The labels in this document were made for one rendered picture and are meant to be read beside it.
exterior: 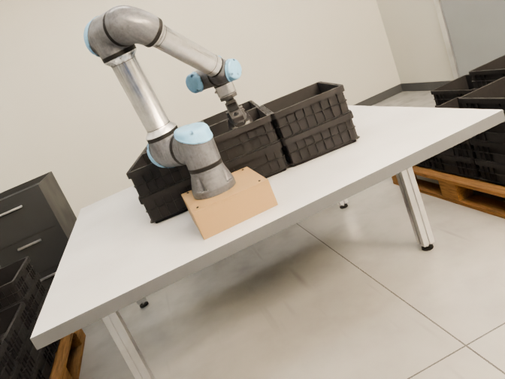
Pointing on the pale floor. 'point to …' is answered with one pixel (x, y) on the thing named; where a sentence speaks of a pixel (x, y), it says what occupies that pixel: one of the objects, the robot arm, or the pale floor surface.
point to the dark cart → (35, 225)
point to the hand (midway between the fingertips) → (248, 141)
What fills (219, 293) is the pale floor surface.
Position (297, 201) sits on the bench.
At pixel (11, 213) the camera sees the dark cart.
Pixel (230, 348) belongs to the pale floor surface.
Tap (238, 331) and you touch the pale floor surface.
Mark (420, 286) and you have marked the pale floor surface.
